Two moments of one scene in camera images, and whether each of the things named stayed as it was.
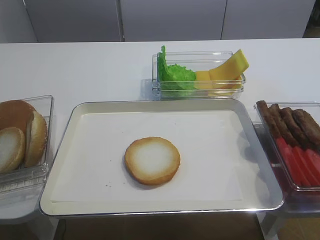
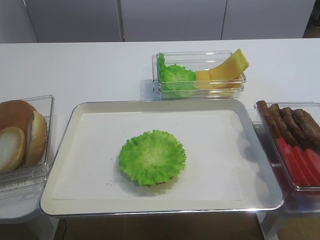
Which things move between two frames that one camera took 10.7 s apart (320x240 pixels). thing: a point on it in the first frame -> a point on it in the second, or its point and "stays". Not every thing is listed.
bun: (152, 160) -> (171, 182)
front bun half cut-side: (12, 149) stays
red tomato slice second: (308, 175) stays
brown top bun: (16, 113) stays
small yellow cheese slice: (203, 81) stays
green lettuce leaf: (163, 73) -> (152, 157)
